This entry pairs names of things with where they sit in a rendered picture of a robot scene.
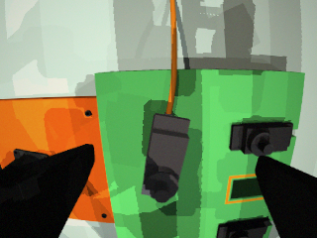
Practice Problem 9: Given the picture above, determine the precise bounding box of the dark grey micro servo with orange cable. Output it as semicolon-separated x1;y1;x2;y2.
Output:
142;0;190;202

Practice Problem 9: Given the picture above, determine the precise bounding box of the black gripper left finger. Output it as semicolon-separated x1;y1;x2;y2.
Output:
0;143;95;238

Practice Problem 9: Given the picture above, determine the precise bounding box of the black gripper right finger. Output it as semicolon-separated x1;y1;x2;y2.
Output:
255;155;317;238

